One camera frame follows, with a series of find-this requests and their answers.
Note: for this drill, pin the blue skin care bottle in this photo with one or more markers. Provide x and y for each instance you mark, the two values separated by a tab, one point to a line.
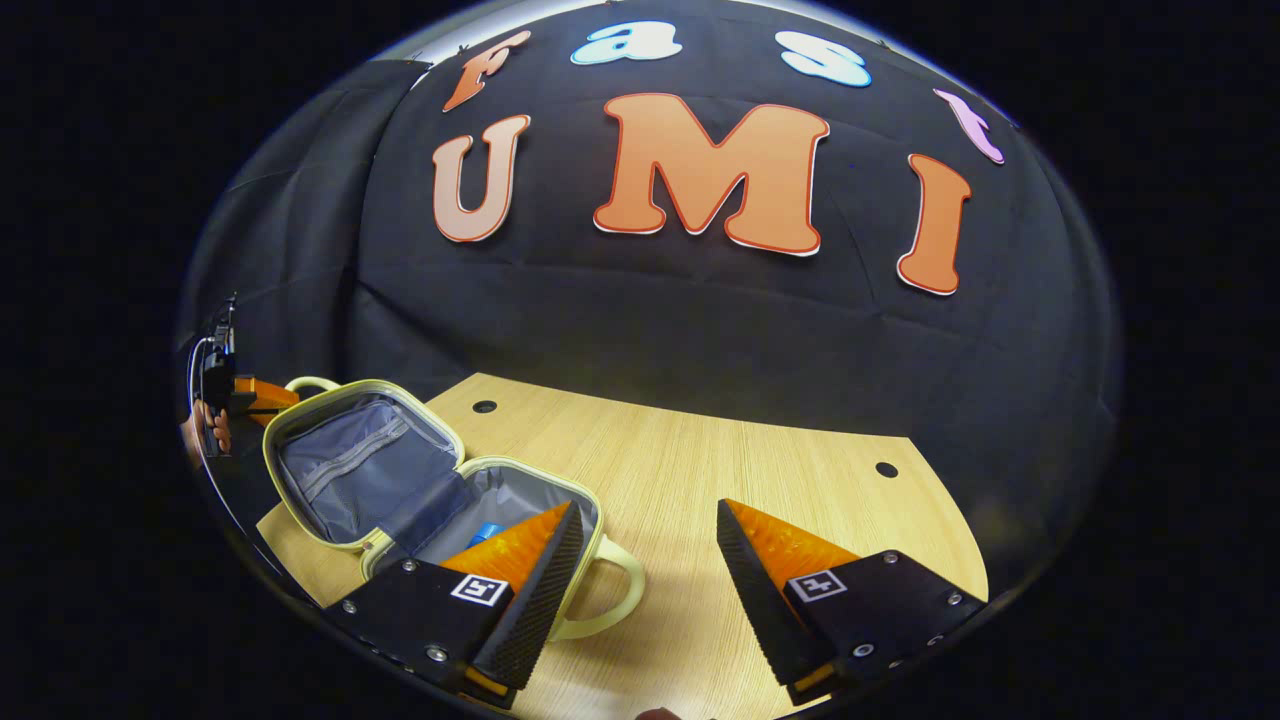
487	533

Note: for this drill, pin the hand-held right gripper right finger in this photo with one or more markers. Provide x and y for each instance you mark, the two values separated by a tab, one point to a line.
760	600

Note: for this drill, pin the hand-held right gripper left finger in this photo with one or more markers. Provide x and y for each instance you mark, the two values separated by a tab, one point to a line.
540	600

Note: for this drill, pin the pale yellow suitcase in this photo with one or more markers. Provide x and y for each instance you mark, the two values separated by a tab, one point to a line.
360	470

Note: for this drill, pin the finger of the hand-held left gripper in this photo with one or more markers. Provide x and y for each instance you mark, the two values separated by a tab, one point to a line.
262	395

